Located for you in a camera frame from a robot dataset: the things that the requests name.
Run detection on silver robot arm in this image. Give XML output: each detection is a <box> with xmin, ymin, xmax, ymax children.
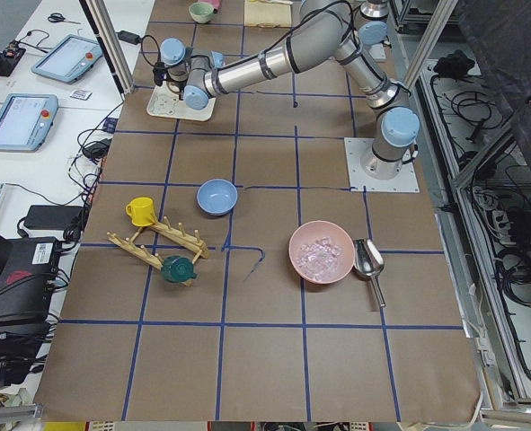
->
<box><xmin>153</xmin><ymin>1</ymin><xmax>420</xmax><ymax>180</ymax></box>

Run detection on dark green mug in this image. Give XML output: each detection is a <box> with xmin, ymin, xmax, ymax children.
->
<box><xmin>161</xmin><ymin>255</ymin><xmax>197</xmax><ymax>285</ymax></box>

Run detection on green ceramic bowl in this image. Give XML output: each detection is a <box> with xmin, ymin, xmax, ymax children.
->
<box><xmin>189</xmin><ymin>1</ymin><xmax>215</xmax><ymax>23</ymax></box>

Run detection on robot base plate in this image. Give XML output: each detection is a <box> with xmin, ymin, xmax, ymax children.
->
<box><xmin>344</xmin><ymin>137</ymin><xmax>420</xmax><ymax>193</ymax></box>

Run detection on black power brick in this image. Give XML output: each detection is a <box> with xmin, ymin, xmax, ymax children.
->
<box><xmin>23</xmin><ymin>205</ymin><xmax>82</xmax><ymax>231</ymax></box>

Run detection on metal scoop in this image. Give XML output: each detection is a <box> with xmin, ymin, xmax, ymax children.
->
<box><xmin>353</xmin><ymin>238</ymin><xmax>386</xmax><ymax>308</ymax></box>

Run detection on cream bear serving tray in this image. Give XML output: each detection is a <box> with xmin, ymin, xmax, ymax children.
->
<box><xmin>146</xmin><ymin>85</ymin><xmax>216</xmax><ymax>122</ymax></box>

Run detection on blue bowl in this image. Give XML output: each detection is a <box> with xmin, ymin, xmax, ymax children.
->
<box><xmin>197</xmin><ymin>179</ymin><xmax>238</xmax><ymax>216</ymax></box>

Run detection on yellow mug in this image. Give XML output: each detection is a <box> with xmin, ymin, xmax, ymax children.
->
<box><xmin>125</xmin><ymin>197</ymin><xmax>157</xmax><ymax>227</ymax></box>

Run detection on wooden cutting board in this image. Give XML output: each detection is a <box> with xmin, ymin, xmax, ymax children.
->
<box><xmin>243</xmin><ymin>1</ymin><xmax>292</xmax><ymax>28</ymax></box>

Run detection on teach pendant far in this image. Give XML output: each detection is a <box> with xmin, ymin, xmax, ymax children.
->
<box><xmin>31</xmin><ymin>34</ymin><xmax>102</xmax><ymax>84</ymax></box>

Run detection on teach pendant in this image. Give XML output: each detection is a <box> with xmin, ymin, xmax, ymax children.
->
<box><xmin>0</xmin><ymin>93</ymin><xmax>59</xmax><ymax>153</ymax></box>
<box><xmin>31</xmin><ymin>34</ymin><xmax>102</xmax><ymax>84</ymax></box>

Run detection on teach pendant near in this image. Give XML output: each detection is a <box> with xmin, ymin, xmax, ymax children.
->
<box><xmin>0</xmin><ymin>93</ymin><xmax>59</xmax><ymax>153</ymax></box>

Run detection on wooden mug rack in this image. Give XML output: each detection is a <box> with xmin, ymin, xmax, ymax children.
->
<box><xmin>107</xmin><ymin>215</ymin><xmax>212</xmax><ymax>287</ymax></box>

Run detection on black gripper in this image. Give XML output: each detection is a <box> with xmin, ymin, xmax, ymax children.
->
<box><xmin>166</xmin><ymin>67</ymin><xmax>188</xmax><ymax>88</ymax></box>

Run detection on white round plate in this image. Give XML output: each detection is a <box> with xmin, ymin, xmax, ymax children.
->
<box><xmin>165</xmin><ymin>81</ymin><xmax>186</xmax><ymax>94</ymax></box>

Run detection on black computer box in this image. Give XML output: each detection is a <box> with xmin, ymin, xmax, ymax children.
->
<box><xmin>0</xmin><ymin>235</ymin><xmax>61</xmax><ymax>326</ymax></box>

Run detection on pink bowl with ice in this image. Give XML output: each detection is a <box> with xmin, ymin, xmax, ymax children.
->
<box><xmin>288</xmin><ymin>220</ymin><xmax>355</xmax><ymax>285</ymax></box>

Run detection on black power adapter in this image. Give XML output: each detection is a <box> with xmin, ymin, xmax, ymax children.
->
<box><xmin>117</xmin><ymin>31</ymin><xmax>141</xmax><ymax>45</ymax></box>

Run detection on black scissors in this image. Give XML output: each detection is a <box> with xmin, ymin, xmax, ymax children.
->
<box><xmin>47</xmin><ymin>13</ymin><xmax>80</xmax><ymax>25</ymax></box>

